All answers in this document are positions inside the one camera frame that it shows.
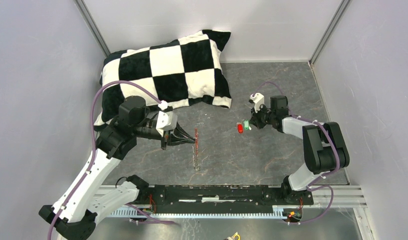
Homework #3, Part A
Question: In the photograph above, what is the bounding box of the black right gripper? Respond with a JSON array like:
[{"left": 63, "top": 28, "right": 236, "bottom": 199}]
[{"left": 249, "top": 103, "right": 276, "bottom": 130}]

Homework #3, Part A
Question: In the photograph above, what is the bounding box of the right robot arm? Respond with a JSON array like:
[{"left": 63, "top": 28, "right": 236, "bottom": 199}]
[{"left": 249, "top": 93, "right": 350, "bottom": 204}]

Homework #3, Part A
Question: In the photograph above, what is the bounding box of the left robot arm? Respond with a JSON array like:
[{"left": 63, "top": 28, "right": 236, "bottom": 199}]
[{"left": 39, "top": 96, "right": 196, "bottom": 240}]

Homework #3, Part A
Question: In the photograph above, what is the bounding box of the yellow carabiner with keys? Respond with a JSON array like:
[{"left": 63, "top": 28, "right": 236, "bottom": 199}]
[{"left": 224, "top": 232, "right": 241, "bottom": 240}]

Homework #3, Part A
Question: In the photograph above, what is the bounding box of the black white checkered pillow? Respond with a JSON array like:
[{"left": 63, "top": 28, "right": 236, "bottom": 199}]
[{"left": 94, "top": 29, "right": 232, "bottom": 129}]

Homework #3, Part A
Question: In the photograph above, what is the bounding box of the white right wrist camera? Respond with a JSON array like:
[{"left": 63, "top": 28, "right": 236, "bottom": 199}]
[{"left": 249, "top": 92, "right": 264, "bottom": 113}]

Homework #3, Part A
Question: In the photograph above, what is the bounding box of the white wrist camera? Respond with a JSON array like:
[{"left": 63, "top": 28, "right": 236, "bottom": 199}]
[
  {"left": 156, "top": 111, "right": 178, "bottom": 136},
  {"left": 249, "top": 92, "right": 264, "bottom": 113}
]

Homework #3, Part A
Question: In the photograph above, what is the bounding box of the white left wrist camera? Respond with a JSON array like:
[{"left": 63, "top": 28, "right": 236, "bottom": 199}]
[{"left": 156, "top": 111, "right": 178, "bottom": 136}]

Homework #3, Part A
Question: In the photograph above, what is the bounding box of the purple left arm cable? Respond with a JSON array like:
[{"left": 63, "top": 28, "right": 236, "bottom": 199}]
[{"left": 46, "top": 80, "right": 169, "bottom": 240}]

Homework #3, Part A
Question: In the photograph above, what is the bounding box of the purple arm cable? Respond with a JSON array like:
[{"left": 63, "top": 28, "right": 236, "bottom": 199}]
[
  {"left": 253, "top": 81, "right": 342, "bottom": 224},
  {"left": 46, "top": 80, "right": 169, "bottom": 240}
]

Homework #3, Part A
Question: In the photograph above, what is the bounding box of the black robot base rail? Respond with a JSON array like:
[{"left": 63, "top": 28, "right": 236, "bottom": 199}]
[{"left": 125, "top": 175, "right": 314, "bottom": 215}]

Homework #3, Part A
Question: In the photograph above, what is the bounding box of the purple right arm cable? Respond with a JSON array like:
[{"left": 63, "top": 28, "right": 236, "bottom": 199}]
[{"left": 253, "top": 81, "right": 342, "bottom": 224}]

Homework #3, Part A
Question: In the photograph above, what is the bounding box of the grey slotted cable duct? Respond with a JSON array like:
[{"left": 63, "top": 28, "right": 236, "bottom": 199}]
[{"left": 107, "top": 206, "right": 292, "bottom": 220}]

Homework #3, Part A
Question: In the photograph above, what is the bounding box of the aluminium corner post right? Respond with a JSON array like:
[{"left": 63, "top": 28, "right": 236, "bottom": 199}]
[{"left": 308, "top": 0, "right": 352, "bottom": 67}]

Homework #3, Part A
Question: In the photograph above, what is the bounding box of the aluminium corner post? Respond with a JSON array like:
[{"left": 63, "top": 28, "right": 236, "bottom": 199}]
[
  {"left": 74, "top": 0, "right": 110, "bottom": 57},
  {"left": 308, "top": 0, "right": 352, "bottom": 67}
]

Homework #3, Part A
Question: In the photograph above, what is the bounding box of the aluminium corner post left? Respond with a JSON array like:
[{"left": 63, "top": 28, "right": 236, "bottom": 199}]
[{"left": 74, "top": 0, "right": 110, "bottom": 57}]

